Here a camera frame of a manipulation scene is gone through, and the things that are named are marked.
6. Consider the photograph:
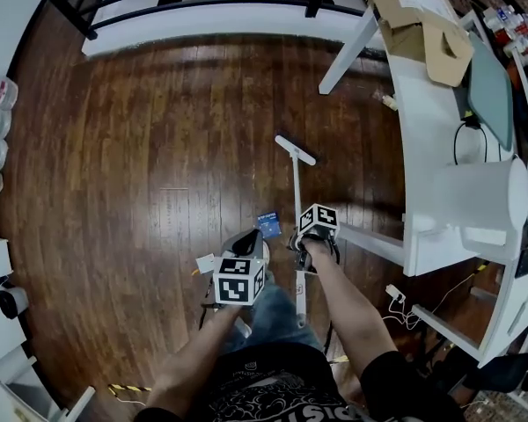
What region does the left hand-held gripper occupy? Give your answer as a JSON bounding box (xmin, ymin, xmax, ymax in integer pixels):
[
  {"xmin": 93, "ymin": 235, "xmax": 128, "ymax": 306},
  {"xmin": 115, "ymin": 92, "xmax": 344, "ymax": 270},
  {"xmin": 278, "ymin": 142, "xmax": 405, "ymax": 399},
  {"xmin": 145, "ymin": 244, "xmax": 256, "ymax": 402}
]
[{"xmin": 202, "ymin": 256, "xmax": 268, "ymax": 314}]

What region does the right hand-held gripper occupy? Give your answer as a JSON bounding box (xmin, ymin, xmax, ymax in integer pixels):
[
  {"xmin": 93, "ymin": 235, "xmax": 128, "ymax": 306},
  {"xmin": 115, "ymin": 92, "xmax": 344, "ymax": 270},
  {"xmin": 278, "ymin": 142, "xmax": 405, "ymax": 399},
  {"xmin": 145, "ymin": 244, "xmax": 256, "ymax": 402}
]
[{"xmin": 288, "ymin": 203, "xmax": 341, "ymax": 274}]

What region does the grey dustpan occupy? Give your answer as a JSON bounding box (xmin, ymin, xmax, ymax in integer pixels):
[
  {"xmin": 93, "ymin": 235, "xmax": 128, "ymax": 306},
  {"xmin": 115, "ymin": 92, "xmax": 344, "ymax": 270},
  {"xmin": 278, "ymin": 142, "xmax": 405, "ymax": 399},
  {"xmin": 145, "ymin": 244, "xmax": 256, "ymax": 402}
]
[{"xmin": 221, "ymin": 229, "xmax": 269, "ymax": 264}]

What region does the blue packet trash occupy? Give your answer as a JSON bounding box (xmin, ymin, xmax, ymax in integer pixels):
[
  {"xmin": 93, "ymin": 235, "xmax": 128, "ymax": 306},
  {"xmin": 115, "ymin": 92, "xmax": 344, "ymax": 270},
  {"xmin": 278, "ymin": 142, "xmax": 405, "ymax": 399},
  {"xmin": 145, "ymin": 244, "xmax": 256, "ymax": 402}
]
[{"xmin": 256, "ymin": 211, "xmax": 283, "ymax": 240}]

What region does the person's right forearm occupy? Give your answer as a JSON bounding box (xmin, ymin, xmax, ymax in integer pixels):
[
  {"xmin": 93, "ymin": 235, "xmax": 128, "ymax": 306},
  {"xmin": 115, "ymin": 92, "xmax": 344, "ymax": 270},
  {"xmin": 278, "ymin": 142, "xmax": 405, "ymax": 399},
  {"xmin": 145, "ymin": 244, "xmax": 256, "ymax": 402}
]
[{"xmin": 303, "ymin": 238, "xmax": 400, "ymax": 380}]

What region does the person's left forearm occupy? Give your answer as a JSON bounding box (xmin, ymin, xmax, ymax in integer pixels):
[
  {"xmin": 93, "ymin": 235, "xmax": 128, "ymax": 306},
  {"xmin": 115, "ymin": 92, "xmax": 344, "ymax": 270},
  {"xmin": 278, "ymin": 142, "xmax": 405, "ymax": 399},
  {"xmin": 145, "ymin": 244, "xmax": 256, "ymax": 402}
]
[{"xmin": 143, "ymin": 305, "xmax": 254, "ymax": 418}]

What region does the dark wooden floor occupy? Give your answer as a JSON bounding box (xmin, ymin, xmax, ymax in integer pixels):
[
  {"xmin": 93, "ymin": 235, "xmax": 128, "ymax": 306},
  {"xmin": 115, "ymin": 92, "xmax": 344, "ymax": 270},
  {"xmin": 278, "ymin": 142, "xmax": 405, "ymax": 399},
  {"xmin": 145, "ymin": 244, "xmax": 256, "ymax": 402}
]
[{"xmin": 0, "ymin": 0, "xmax": 505, "ymax": 422}]

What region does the person's blue jeans leg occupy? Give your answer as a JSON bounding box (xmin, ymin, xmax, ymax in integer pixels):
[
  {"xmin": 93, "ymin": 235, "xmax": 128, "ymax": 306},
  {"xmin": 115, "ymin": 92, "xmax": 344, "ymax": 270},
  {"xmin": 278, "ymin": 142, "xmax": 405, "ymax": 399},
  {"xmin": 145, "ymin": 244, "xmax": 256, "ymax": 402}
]
[{"xmin": 219, "ymin": 269, "xmax": 327, "ymax": 356}]

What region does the person's black printed shirt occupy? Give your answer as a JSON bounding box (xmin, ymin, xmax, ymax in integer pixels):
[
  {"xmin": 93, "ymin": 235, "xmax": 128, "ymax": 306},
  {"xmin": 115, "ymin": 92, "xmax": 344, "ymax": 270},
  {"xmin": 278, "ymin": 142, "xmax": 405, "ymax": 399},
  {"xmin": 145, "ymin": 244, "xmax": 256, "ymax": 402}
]
[{"xmin": 134, "ymin": 343, "xmax": 467, "ymax": 422}]

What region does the white desk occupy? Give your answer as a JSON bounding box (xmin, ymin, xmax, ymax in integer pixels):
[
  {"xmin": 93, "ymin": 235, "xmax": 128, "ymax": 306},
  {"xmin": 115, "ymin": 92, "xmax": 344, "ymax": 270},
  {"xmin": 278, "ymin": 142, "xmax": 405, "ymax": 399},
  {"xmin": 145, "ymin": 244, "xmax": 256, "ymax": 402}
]
[{"xmin": 319, "ymin": 4, "xmax": 528, "ymax": 369}]

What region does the large white bucket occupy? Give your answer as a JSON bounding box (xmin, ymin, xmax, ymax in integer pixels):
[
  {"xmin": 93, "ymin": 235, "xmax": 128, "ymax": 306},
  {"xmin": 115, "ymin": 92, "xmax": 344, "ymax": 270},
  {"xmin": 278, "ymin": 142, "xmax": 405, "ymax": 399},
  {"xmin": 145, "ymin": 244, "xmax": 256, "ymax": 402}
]
[{"xmin": 432, "ymin": 157, "xmax": 528, "ymax": 242}]

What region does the grey-green pad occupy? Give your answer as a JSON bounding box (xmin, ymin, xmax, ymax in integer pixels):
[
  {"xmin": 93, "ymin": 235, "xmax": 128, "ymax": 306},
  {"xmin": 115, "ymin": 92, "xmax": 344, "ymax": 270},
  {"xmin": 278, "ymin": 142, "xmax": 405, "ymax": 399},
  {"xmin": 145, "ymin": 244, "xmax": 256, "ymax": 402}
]
[{"xmin": 467, "ymin": 31, "xmax": 517, "ymax": 152}]

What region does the white and black roll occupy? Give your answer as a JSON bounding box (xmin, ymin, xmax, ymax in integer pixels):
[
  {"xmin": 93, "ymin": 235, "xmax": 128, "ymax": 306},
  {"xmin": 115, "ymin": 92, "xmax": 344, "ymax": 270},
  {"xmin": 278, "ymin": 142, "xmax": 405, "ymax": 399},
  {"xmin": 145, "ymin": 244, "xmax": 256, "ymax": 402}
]
[{"xmin": 0, "ymin": 287, "xmax": 28, "ymax": 321}]

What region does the brown cardboard box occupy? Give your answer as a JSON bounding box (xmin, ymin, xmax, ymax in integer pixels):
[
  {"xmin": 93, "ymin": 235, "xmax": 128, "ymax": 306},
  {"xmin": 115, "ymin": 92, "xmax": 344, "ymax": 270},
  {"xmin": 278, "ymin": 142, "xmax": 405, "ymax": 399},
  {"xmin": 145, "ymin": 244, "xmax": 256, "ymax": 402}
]
[{"xmin": 362, "ymin": 0, "xmax": 474, "ymax": 89}]

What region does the white shelf unit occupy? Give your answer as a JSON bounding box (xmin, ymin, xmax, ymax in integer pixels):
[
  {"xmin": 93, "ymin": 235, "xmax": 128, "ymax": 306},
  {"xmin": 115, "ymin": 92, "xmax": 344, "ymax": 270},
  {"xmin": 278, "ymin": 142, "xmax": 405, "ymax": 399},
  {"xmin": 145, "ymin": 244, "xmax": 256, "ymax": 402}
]
[{"xmin": 0, "ymin": 235, "xmax": 97, "ymax": 422}]

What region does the cluster of small bottles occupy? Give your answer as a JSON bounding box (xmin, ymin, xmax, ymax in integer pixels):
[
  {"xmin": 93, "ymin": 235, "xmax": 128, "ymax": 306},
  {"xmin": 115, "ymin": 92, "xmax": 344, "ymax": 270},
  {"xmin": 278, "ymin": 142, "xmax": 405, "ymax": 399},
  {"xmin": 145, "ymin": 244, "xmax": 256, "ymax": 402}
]
[{"xmin": 482, "ymin": 3, "xmax": 528, "ymax": 151}]

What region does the yellow black striped cable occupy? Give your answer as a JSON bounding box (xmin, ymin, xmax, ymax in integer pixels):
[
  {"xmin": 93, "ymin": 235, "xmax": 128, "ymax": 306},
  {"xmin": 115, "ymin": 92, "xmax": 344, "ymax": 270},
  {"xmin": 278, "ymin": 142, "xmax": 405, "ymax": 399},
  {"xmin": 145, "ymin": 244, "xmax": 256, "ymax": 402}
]
[{"xmin": 107, "ymin": 382, "xmax": 153, "ymax": 396}]

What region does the black cable loop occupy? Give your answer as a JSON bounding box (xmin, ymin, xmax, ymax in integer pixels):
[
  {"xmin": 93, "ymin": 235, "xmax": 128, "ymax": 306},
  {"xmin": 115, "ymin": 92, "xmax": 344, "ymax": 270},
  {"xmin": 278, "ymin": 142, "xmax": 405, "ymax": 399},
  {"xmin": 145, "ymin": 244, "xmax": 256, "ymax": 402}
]
[{"xmin": 453, "ymin": 120, "xmax": 490, "ymax": 167}]

